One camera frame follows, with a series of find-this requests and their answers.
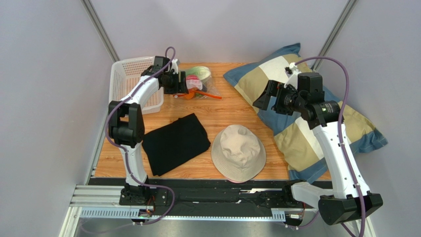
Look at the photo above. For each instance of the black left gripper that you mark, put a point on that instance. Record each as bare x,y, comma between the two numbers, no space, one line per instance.
180,87

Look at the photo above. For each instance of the fake red apple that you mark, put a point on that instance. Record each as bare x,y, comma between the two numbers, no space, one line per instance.
193,82

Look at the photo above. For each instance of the clear orange zip top bag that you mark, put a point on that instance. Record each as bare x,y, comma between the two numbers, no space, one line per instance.
209,91

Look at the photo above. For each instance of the black folded cloth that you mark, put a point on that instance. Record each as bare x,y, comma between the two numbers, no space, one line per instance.
174,144

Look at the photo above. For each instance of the fake orange fruit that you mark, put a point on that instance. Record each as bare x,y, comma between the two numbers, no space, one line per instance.
189,96

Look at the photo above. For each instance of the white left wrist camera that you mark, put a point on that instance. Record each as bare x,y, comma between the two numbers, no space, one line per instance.
173,68

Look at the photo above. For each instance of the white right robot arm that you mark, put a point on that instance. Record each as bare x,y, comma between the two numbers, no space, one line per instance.
350,198

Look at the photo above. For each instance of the beige bucket hat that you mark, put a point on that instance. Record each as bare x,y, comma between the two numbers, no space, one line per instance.
238,154

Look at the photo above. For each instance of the fake pale cabbage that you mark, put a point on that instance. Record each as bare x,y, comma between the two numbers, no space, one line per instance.
202,72

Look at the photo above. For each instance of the white plastic basket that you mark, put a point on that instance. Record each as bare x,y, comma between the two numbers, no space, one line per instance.
125,75

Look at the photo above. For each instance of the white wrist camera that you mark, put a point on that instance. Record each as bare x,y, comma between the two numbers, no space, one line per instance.
293,72
173,68

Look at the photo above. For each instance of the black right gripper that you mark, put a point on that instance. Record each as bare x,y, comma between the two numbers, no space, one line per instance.
271,97

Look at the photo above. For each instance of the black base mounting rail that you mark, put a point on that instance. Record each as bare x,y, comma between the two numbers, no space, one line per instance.
192,199

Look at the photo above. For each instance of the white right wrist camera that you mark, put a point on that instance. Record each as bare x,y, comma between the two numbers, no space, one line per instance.
293,72

